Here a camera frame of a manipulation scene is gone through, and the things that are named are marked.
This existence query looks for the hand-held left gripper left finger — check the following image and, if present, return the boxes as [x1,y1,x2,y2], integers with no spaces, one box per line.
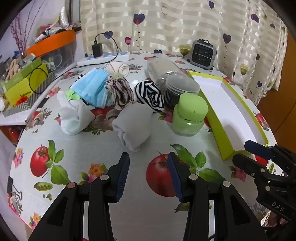
[28,152,130,241]

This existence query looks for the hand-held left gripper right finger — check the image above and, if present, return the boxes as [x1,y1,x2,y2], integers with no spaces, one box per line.
[168,152,270,241]

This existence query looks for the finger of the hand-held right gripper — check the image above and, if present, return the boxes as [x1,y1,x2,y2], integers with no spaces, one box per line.
[232,153,274,179]
[244,140,276,161]

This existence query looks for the yellow-green shallow box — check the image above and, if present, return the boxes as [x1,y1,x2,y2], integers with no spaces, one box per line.
[188,71,270,161]

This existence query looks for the pale grey ribbed sock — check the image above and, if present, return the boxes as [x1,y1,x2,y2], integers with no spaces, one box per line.
[112,103,153,153]

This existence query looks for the white sock with green trim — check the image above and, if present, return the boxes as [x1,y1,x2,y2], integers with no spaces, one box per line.
[57,89,96,135]

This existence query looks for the blue face mask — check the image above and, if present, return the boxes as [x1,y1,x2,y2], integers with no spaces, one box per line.
[70,68,112,108]

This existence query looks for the person's right hand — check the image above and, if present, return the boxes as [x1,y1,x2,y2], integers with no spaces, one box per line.
[261,210,290,230]

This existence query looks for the vegetable print tablecloth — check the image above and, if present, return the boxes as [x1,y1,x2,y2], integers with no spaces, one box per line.
[9,51,285,241]

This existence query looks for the wooden door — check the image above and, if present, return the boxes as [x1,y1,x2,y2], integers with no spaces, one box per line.
[257,30,296,151]

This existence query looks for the green jar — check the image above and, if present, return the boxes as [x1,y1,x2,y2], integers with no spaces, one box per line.
[172,93,208,137]

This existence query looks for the clear jar with dark contents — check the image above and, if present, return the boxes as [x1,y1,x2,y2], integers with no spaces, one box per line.
[163,75,200,112]

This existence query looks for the grey portable heater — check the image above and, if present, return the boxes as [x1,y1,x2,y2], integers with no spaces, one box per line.
[187,39,218,70]

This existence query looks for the grey folded cloth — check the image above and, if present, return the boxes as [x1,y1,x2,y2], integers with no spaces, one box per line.
[147,59,185,88]

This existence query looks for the zigzag patterned box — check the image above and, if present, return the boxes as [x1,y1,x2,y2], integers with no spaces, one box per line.
[2,72,56,117]

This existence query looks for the white blue power strip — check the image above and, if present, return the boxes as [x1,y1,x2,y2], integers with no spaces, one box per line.
[77,51,131,66]

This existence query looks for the white side table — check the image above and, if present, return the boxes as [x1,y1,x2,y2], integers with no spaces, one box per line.
[0,111,28,127]

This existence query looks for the yellow-green cardboard box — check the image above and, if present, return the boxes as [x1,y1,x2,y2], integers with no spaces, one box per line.
[3,64,50,107]

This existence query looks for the green cardboard box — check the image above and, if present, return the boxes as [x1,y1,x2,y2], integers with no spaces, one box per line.
[0,58,43,91]

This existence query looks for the heart print curtain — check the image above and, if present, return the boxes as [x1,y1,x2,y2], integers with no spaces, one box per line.
[80,0,288,105]

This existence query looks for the orange lid storage box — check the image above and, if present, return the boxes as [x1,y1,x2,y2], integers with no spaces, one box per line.
[25,29,77,70]

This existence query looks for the beige figure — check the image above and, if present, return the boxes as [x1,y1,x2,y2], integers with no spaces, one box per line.
[5,58,22,79]

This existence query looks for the pile of assorted packets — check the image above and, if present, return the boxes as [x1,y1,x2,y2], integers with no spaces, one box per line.
[35,7,82,43]

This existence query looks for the purple flower branches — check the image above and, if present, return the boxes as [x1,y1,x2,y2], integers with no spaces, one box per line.
[10,11,31,55]

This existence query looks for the long black cable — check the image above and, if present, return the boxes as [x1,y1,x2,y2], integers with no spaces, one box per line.
[29,62,78,94]

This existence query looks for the black charger cable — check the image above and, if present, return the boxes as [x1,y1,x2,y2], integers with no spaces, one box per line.
[94,33,120,56]

